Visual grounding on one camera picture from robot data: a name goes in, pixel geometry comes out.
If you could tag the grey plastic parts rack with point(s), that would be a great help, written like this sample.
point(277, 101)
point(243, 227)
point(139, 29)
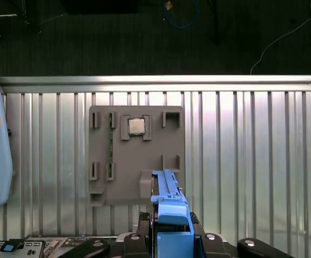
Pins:
point(134, 161)

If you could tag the green RAM stick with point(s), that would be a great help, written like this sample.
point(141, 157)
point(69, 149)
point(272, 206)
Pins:
point(109, 145)

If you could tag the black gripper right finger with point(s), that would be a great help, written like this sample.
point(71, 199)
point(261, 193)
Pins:
point(212, 247)

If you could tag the silver CPU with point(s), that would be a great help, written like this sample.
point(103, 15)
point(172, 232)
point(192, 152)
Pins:
point(136, 126)

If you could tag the hard disk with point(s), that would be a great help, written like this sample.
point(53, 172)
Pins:
point(171, 212)

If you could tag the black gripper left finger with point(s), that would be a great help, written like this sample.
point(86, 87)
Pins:
point(134, 247)

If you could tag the black PC case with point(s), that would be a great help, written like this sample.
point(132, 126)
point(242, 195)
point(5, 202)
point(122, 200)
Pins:
point(34, 246)

